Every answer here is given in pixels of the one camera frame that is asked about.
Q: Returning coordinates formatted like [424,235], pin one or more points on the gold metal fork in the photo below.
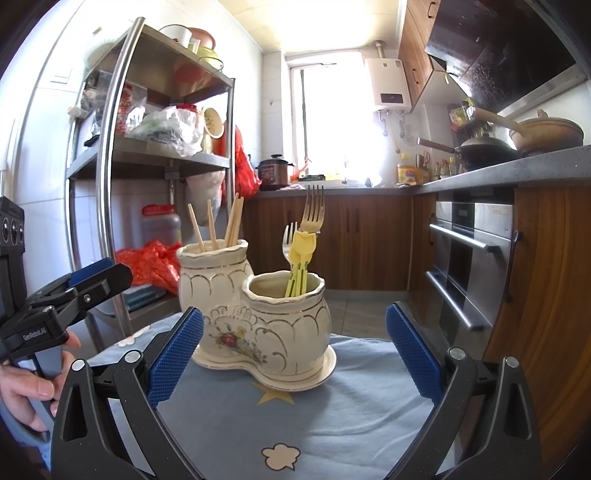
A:
[314,210]

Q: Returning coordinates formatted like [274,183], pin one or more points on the cream ceramic double utensil holder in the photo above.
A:
[249,324]

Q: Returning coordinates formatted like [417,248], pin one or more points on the wooden kitchen cabinets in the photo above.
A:
[382,243]

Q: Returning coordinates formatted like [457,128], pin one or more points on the silver fork in holder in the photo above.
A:
[288,239]

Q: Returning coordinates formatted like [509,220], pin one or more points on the yellow tulip utensil in holder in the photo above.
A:
[298,257]

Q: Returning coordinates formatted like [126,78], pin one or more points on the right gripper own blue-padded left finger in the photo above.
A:
[86,442]

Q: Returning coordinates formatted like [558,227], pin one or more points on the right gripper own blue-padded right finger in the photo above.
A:
[483,424]

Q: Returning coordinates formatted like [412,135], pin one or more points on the red-lidded oil jug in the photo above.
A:
[160,222]

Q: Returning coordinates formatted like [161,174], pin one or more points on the person's left hand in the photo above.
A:
[18,386]

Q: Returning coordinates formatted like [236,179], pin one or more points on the black wok with handle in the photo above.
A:
[477,153]

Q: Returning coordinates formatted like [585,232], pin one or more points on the black range hood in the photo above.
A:
[498,51]

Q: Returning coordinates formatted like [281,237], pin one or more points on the stainless built-in oven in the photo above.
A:
[467,283]

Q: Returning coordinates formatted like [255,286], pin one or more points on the red bag on lower shelf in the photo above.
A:
[154,264]

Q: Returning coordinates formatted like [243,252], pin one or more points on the dark rice cooker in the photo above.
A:
[274,173]

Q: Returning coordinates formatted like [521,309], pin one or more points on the clear plastic bag on shelf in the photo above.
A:
[177,127]

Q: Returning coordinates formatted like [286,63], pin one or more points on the brown clay pot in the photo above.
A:
[543,134]

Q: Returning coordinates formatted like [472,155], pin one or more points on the red plastic bag hanging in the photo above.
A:
[247,182]

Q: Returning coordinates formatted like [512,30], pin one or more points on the blue cartoon cloth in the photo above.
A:
[354,426]

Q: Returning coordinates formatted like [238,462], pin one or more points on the stainless steel shelf rack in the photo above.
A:
[171,74]

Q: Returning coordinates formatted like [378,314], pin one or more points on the white water heater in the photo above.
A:
[389,84]

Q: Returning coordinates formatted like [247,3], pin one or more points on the black camera box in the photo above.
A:
[13,285]

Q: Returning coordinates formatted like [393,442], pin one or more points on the yellow seasoning container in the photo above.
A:
[407,175]

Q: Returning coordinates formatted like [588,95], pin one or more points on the yellow tulip plastic utensil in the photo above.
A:
[312,245]

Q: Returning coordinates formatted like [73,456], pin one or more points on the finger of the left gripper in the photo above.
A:
[103,286]
[92,269]

